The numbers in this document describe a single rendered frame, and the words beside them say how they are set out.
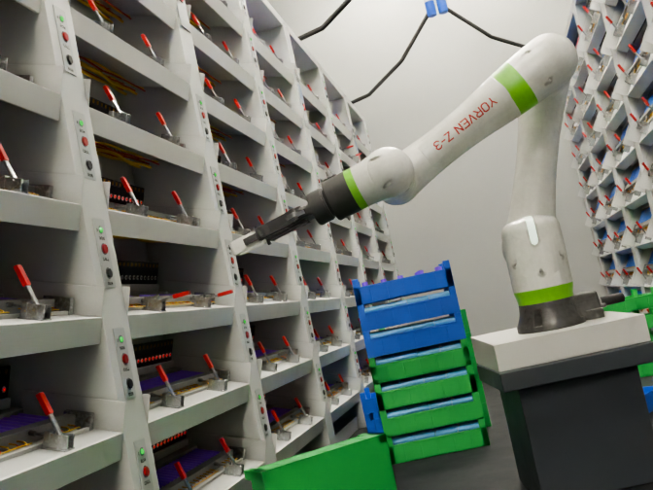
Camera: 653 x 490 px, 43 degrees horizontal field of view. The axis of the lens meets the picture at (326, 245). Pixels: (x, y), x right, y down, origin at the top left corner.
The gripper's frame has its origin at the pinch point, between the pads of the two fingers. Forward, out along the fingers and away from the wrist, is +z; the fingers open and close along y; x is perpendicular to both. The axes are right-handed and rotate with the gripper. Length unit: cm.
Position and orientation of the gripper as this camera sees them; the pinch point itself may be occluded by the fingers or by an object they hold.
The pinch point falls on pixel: (247, 243)
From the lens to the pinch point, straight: 183.9
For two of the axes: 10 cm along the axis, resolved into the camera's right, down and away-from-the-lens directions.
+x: 4.2, 9.0, -1.3
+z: -8.8, 4.4, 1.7
